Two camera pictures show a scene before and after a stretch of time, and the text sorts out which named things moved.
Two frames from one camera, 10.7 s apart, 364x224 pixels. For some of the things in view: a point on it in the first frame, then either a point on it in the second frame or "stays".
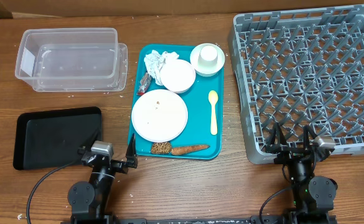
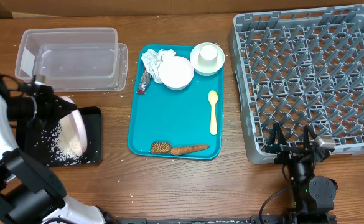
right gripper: [289, 154] stays
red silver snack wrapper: [144, 84] stays
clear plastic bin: [67, 53] stays
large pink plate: [159, 116] → [73, 134]
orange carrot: [185, 149] stays
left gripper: [122, 167] → [53, 111]
